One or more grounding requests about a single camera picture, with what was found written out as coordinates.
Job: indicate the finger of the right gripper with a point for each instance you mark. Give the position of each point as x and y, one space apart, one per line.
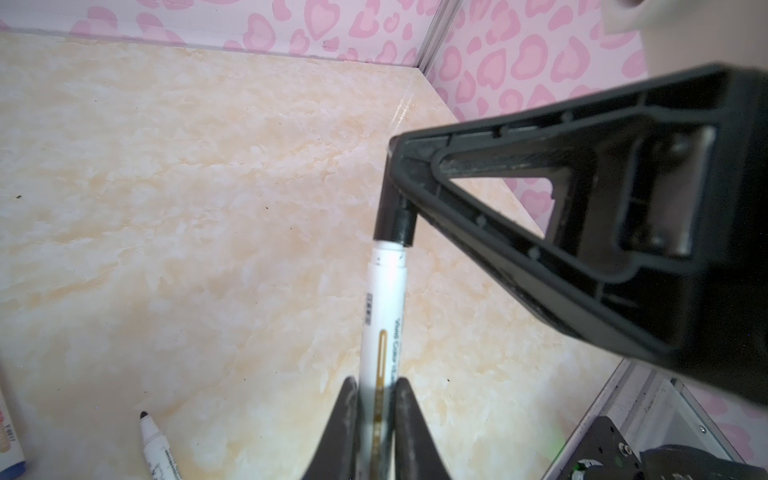
633 219

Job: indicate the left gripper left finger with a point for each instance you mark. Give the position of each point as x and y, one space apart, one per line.
336 452

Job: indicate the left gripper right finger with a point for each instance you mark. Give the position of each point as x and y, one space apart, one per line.
416 455

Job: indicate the white marker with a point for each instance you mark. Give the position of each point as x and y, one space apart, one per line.
156 449
12 459
380 358

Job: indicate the black pen cap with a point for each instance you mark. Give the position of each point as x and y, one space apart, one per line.
396 217

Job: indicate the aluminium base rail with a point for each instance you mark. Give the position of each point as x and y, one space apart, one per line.
639 409

